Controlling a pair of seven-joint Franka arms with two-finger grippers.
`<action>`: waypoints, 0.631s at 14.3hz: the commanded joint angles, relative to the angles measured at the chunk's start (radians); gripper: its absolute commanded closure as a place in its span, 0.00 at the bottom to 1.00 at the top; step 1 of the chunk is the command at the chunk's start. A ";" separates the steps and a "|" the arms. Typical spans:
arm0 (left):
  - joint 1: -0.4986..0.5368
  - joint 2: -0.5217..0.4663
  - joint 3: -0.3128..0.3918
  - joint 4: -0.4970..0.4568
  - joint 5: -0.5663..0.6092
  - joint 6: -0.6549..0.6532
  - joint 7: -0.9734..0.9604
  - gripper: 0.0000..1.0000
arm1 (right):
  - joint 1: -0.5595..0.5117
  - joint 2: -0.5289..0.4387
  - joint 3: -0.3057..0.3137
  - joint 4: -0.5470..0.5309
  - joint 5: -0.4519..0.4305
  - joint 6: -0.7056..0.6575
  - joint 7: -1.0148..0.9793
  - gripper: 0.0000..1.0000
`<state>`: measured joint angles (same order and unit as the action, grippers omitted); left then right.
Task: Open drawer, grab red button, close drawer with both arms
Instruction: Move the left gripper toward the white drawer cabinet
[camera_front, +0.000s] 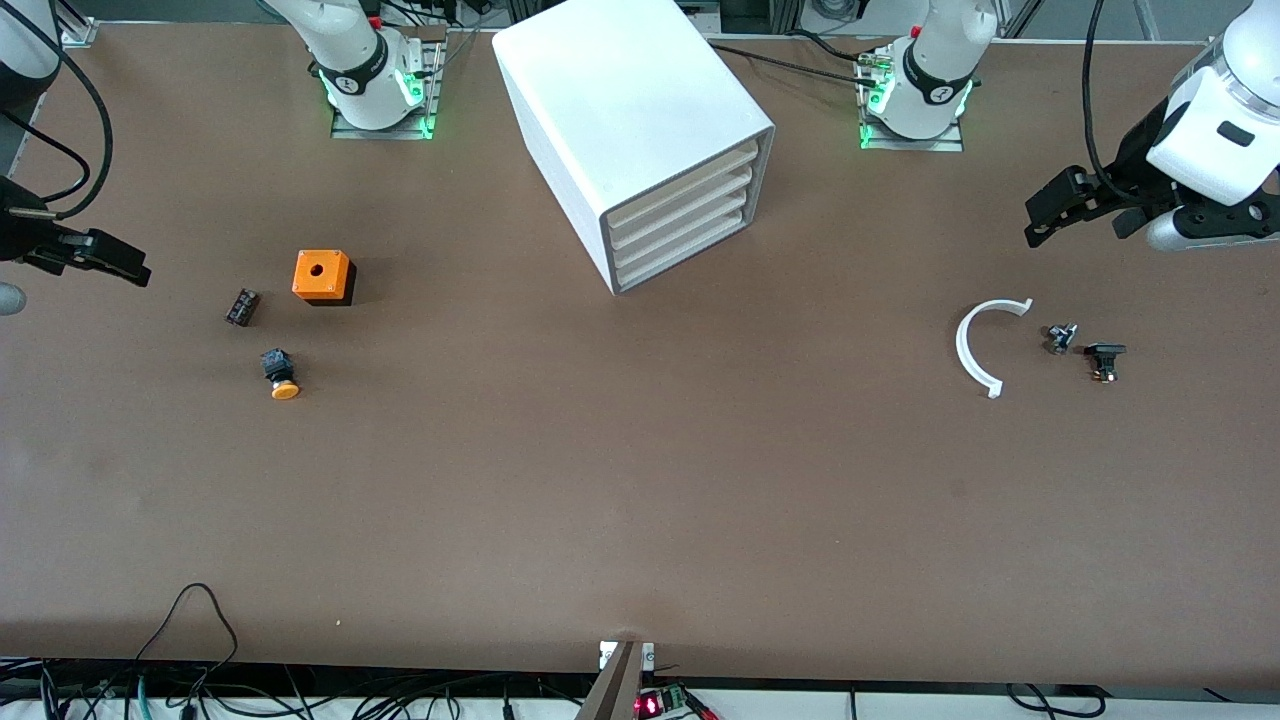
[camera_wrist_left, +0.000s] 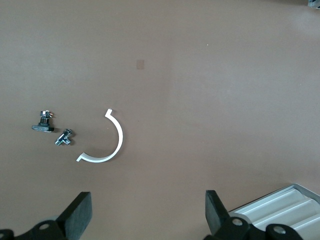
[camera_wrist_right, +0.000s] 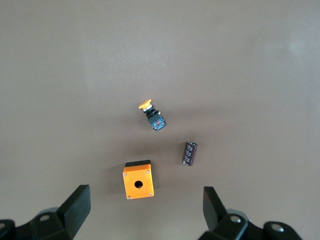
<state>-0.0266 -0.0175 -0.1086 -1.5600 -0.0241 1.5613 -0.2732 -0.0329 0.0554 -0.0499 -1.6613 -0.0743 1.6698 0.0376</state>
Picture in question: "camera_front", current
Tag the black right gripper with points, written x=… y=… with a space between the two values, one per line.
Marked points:
x=20 y=236

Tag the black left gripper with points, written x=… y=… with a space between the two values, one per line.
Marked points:
x=1131 y=163

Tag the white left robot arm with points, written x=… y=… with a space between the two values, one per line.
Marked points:
x=940 y=60

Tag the yellow push button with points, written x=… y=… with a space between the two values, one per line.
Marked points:
x=280 y=372

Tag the white drawer cabinet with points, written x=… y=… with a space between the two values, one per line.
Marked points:
x=620 y=90

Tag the small black silver component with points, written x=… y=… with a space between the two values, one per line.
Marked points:
x=1061 y=338

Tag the small black terminal block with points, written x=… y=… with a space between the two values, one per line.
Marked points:
x=243 y=307

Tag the white curved plastic part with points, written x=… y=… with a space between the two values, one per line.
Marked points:
x=962 y=345

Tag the orange box with hole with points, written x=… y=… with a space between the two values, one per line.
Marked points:
x=318 y=275

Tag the circuit board with red light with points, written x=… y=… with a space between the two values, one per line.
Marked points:
x=650 y=705

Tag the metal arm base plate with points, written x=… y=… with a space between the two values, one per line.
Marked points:
x=950 y=144
x=345 y=130

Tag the small black switch part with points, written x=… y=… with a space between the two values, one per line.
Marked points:
x=1104 y=355

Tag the aluminium frame profile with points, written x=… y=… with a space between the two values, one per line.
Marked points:
x=80 y=30

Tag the camera mounting post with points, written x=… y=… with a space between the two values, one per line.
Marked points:
x=615 y=690

